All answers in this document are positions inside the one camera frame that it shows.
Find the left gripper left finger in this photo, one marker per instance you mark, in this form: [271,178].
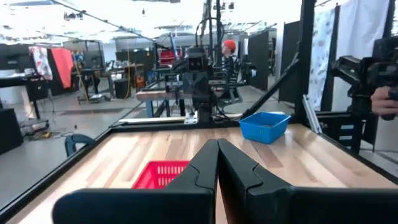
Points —
[140,208]

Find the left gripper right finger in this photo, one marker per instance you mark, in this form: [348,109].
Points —
[311,208]

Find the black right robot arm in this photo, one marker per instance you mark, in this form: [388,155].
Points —
[203,102]

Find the red plastic basket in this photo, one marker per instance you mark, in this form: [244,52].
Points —
[149,180]

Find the red tool chest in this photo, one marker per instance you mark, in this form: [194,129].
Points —
[168,57]

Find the person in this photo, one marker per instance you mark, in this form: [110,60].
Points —
[230,59]

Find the black partition panel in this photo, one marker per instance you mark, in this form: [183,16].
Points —
[258,60]
[289,62]

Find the black waste bin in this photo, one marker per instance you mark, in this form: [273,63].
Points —
[122,89]

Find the blue plastic basket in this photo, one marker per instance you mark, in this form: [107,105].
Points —
[264,129]

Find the black table clamp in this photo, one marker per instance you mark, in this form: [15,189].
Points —
[74,143]

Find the silver aluminium profile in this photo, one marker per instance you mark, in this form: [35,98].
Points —
[311,115]

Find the yellow plug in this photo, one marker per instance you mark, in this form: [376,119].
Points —
[46,134]

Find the white patterned curtain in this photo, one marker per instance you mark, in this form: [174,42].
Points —
[321,56]

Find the person's hand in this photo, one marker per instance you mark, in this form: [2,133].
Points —
[384,101]

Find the red hanging cloth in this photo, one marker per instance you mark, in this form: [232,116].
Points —
[63,67]

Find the black floor box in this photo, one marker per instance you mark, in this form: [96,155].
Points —
[9,130]

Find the white floral hanging cloth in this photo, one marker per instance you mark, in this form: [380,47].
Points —
[42,62]

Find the black background desk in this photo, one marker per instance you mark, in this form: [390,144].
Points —
[25,82]

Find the plain white curtain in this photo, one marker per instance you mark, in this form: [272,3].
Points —
[360,31]

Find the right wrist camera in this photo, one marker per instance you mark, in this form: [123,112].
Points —
[196,63]

